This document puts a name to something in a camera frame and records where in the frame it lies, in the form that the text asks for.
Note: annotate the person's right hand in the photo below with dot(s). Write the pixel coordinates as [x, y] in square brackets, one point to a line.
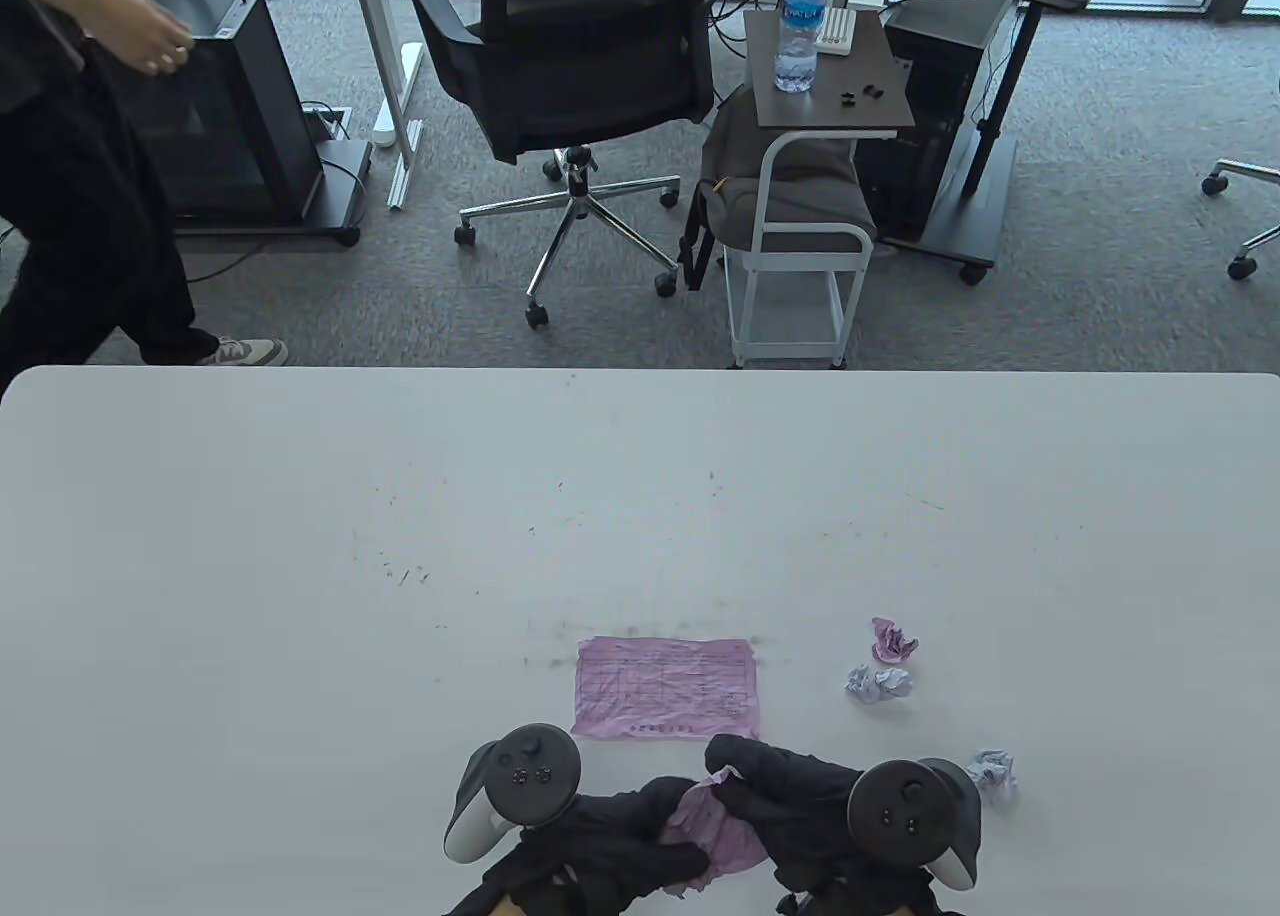
[800, 816]

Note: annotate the person's left hand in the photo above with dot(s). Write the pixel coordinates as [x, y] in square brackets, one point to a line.
[600, 856]

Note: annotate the pink paper invoice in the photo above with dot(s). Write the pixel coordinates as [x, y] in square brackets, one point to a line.
[665, 691]
[893, 641]
[715, 836]

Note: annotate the white paper invoice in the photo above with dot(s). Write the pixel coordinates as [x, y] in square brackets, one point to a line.
[992, 769]
[878, 684]

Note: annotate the grey bag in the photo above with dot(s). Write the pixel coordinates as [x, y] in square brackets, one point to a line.
[800, 196]

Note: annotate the black computer tower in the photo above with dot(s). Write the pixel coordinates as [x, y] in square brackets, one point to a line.
[930, 156]

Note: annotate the black mesh office chair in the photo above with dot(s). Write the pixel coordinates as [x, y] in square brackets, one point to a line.
[580, 66]
[1245, 256]

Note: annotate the black wheeled platform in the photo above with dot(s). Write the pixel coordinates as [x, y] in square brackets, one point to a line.
[340, 186]

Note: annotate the black standing desk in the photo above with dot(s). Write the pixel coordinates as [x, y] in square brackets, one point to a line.
[1000, 106]

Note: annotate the floor socket box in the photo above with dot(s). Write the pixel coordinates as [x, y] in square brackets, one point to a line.
[325, 124]

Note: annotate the white ribbed box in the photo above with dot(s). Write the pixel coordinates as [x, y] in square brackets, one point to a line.
[836, 31]

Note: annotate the clear plastic water bottle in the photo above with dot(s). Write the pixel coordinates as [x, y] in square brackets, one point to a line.
[800, 26]

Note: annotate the white desk leg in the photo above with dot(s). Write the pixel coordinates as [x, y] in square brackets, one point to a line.
[385, 56]

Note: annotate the black computer case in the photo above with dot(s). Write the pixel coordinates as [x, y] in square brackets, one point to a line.
[240, 106]

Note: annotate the brown side table white frame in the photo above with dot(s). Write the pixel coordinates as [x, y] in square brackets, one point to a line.
[830, 111]

